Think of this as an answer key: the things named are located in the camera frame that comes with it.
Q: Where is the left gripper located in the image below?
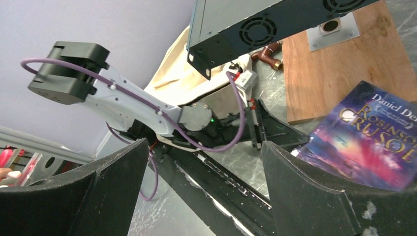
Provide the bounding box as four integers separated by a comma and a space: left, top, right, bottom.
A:
208, 98, 310, 150

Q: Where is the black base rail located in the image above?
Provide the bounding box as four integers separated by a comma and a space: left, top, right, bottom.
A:
153, 144, 277, 236

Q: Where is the dark purple paperback book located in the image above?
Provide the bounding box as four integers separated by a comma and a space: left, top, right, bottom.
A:
292, 81, 417, 191

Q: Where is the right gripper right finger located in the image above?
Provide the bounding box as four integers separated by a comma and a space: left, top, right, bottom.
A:
261, 141, 417, 236

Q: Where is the brown pipe tee fitting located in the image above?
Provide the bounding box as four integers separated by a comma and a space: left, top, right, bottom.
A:
251, 41, 284, 71

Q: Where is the cream canvas backpack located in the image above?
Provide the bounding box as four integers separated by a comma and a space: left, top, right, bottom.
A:
145, 27, 252, 152

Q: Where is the dark grey network switch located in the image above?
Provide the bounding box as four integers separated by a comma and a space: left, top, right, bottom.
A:
186, 0, 373, 80

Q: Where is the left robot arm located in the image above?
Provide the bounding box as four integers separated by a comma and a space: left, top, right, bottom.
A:
21, 41, 309, 152

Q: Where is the grey metal mounting plate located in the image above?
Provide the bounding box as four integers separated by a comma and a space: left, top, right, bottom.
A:
306, 12, 360, 52

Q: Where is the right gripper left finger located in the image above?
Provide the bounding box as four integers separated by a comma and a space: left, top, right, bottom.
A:
0, 139, 149, 236

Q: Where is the wooden board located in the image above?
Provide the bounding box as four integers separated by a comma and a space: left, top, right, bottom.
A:
282, 0, 417, 124

